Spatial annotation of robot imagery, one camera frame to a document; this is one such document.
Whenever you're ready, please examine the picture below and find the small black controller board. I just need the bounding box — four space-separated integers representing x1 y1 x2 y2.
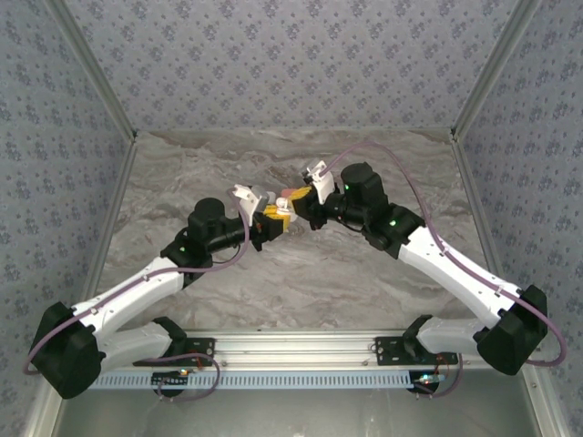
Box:
151 369 191 398
411 371 450 398

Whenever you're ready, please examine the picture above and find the grey metal lower panel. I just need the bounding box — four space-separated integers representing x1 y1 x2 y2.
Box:
49 389 547 437

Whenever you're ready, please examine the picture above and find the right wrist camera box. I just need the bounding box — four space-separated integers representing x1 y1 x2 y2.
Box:
299 158 339 207

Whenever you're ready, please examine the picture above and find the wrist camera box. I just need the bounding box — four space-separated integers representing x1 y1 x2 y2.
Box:
230 184 271 216
299 158 339 207

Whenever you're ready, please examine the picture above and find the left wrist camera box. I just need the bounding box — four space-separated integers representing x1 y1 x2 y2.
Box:
230 184 271 216

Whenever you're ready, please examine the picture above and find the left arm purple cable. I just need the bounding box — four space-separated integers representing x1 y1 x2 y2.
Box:
22 190 251 402

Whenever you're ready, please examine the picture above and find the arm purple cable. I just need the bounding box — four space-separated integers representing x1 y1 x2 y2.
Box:
22 190 251 402
322 140 568 400

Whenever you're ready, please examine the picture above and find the aluminium table side rail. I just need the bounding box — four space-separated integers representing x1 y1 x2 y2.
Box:
77 131 140 309
448 131 509 295

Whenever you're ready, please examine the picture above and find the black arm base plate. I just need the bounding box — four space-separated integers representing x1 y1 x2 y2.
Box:
373 336 459 367
131 337 217 368

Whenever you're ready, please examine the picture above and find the wide aluminium mounting rail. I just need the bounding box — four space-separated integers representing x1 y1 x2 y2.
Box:
102 331 479 369

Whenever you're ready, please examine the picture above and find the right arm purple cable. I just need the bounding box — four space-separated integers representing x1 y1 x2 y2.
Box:
322 140 568 400

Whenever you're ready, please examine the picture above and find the slotted white cable duct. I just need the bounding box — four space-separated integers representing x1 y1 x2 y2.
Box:
90 370 415 391

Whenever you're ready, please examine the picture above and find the aluminium corner post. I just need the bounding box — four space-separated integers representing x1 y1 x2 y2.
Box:
43 0 140 140
449 0 546 140

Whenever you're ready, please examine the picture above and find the aluminium lower frame post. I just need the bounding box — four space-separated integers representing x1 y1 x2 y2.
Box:
521 371 573 437
20 393 65 437

